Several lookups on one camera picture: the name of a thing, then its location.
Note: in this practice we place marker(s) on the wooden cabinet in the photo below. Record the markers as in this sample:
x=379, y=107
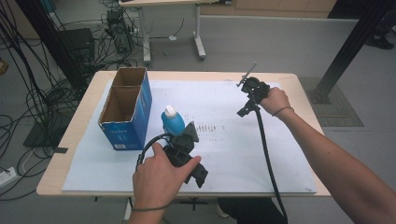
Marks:
x=267, y=7

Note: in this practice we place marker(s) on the person's left hand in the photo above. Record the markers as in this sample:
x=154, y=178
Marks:
x=157, y=183

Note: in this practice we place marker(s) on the blue bottle with white cap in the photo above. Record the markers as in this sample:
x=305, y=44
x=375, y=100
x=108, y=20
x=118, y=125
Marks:
x=172, y=124

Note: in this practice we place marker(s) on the grey floor mat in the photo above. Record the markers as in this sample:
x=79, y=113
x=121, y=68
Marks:
x=339, y=109

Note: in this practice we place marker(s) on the white power strip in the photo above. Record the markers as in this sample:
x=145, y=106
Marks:
x=7, y=176

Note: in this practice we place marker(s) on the black floor base plate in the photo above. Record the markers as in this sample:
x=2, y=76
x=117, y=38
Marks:
x=40, y=137

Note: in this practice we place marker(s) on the dark left wrist band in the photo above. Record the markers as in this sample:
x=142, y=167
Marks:
x=149, y=209

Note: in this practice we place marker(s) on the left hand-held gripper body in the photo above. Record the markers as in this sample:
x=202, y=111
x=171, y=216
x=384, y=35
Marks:
x=182, y=157

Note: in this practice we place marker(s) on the grey computer tower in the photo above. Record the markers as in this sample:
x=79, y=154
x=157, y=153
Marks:
x=120, y=31

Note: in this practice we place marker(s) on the white desk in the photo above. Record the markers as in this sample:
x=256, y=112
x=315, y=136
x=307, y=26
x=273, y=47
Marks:
x=146, y=40

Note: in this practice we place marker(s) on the person's dark trouser leg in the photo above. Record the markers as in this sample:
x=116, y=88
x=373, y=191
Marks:
x=249, y=211

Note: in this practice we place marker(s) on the blue cardboard box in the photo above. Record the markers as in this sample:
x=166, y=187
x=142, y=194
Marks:
x=137, y=124

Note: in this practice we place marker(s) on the dark right wrist band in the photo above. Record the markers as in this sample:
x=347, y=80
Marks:
x=281, y=109

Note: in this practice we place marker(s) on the dark wrist band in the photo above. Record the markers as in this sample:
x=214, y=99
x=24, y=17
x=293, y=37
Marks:
x=149, y=209
x=281, y=109

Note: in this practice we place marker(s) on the person's right hand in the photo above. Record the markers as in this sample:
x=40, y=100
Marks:
x=276, y=101

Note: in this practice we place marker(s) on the black box-shaped case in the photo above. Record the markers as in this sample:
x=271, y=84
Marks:
x=77, y=42

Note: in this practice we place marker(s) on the person's white shoe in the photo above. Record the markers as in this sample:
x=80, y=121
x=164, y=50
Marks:
x=221, y=211

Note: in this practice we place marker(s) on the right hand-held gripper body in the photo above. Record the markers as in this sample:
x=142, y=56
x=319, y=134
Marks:
x=256, y=90

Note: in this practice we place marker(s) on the black tape strip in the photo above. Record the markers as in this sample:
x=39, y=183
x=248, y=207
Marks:
x=61, y=150

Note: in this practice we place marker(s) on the light wooden table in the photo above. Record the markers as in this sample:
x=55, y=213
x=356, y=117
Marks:
x=92, y=102

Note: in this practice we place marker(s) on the black metal stand post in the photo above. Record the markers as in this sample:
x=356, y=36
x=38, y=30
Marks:
x=53, y=40
x=348, y=49

